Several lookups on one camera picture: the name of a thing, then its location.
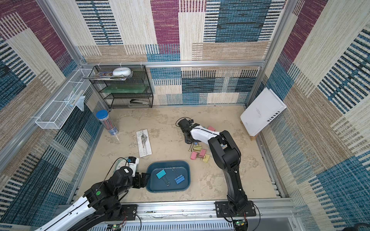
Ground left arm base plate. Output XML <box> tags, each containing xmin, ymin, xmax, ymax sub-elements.
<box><xmin>116</xmin><ymin>204</ymin><xmax>138</xmax><ymax>222</ymax></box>

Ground blue-lid pencil tube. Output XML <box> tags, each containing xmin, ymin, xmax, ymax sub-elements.
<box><xmin>96</xmin><ymin>110</ymin><xmax>119</xmax><ymax>136</ymax></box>

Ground black wire shelf rack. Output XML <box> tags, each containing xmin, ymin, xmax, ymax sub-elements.
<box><xmin>89</xmin><ymin>64</ymin><xmax>154</xmax><ymax>109</ymax></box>

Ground teal binder clip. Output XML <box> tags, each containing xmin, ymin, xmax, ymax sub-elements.
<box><xmin>156</xmin><ymin>169</ymin><xmax>170</xmax><ymax>187</ymax></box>

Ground black stapler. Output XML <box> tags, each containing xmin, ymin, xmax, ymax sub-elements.
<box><xmin>130</xmin><ymin>99</ymin><xmax>149</xmax><ymax>105</ymax></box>

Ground green round alarm clock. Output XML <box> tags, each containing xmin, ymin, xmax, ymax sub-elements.
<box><xmin>115</xmin><ymin>158</ymin><xmax>129</xmax><ymax>171</ymax></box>

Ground green tray on shelf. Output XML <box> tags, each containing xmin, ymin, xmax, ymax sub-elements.
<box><xmin>100</xmin><ymin>84</ymin><xmax>148</xmax><ymax>93</ymax></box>

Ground teal plastic storage box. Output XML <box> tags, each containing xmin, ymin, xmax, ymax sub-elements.
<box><xmin>146</xmin><ymin>161</ymin><xmax>191</xmax><ymax>193</ymax></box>

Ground magazines on shelf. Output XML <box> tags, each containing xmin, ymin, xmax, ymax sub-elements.
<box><xmin>83</xmin><ymin>72</ymin><xmax>133</xmax><ymax>81</ymax></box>

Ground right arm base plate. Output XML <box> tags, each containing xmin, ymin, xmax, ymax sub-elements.
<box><xmin>214</xmin><ymin>200</ymin><xmax>257</xmax><ymax>218</ymax></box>

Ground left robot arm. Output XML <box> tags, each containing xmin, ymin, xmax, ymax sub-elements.
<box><xmin>37</xmin><ymin>166</ymin><xmax>151</xmax><ymax>231</ymax></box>

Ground blue binder clip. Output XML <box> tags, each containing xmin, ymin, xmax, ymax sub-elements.
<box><xmin>172</xmin><ymin>167</ymin><xmax>185</xmax><ymax>184</ymax></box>

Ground white booklet on stand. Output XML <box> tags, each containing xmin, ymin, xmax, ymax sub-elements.
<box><xmin>240</xmin><ymin>88</ymin><xmax>287</xmax><ymax>137</ymax></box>

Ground packaged ruler card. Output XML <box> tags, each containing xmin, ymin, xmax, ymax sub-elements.
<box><xmin>136</xmin><ymin>130</ymin><xmax>152</xmax><ymax>158</ymax></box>

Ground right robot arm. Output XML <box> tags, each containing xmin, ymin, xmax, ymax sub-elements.
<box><xmin>175</xmin><ymin>117</ymin><xmax>248</xmax><ymax>215</ymax></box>

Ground white wire wall basket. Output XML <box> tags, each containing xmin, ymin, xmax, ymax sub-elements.
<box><xmin>35</xmin><ymin>68</ymin><xmax>91</xmax><ymax>130</ymax></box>

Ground white oval device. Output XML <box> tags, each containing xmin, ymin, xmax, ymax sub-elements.
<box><xmin>113</xmin><ymin>67</ymin><xmax>132</xmax><ymax>78</ymax></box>

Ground yellow binder clip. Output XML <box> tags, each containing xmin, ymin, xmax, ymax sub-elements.
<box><xmin>189</xmin><ymin>144</ymin><xmax>203</xmax><ymax>153</ymax></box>
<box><xmin>202</xmin><ymin>154</ymin><xmax>210</xmax><ymax>163</ymax></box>

